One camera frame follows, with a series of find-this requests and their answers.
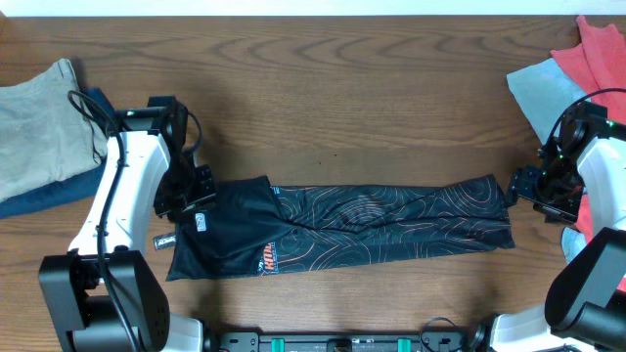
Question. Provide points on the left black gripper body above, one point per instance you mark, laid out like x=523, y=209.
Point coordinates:
x=186, y=188

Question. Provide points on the light grey t-shirt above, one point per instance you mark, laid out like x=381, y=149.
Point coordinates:
x=543, y=92

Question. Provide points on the black cycling jersey orange print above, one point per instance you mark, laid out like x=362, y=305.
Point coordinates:
x=256, y=229

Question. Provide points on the folded beige garment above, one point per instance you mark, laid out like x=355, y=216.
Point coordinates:
x=44, y=139

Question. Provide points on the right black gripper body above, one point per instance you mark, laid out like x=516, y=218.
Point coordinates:
x=555, y=195

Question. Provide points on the red t-shirt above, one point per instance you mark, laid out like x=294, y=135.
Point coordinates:
x=598, y=62

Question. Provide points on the black mounting rail base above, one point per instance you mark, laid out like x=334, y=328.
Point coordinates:
x=437, y=335

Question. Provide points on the folded navy blue garment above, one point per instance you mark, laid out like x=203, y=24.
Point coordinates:
x=80, y=186

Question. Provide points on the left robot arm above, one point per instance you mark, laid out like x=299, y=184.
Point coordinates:
x=102, y=294

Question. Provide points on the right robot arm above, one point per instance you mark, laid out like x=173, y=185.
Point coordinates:
x=584, y=157

